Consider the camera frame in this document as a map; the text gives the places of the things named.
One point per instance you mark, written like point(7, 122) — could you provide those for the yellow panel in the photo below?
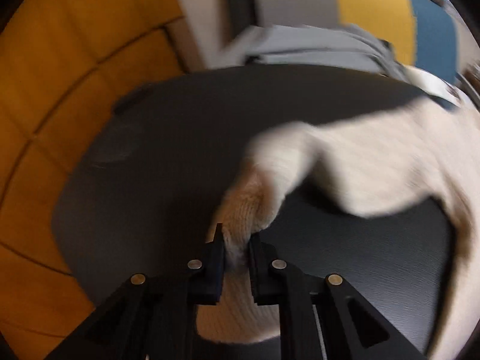
point(375, 15)

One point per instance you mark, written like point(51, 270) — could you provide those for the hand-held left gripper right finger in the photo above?
point(252, 266)

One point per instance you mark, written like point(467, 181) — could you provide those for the blue panel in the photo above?
point(435, 33)

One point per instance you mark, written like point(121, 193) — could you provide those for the dark blue cloth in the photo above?
point(446, 104)

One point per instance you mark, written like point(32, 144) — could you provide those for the cream knitted sweater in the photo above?
point(375, 157)

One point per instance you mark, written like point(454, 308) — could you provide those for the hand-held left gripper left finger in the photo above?
point(217, 266)

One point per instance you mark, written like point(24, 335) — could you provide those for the grey folded clothes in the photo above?
point(307, 45)

